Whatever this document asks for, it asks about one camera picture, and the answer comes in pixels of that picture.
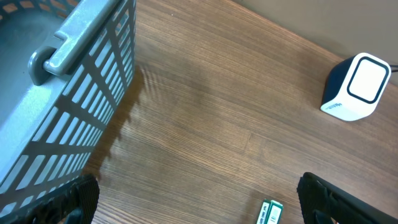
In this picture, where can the white barcode scanner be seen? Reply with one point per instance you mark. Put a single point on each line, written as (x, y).
(354, 87)

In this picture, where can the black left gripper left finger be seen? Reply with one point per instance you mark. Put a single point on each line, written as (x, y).
(74, 202)

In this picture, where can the grey plastic basket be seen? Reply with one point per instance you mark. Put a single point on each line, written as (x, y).
(65, 67)

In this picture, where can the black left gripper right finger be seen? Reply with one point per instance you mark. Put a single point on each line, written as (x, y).
(323, 202)

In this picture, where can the green white gum pack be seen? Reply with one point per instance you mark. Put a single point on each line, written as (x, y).
(270, 213)

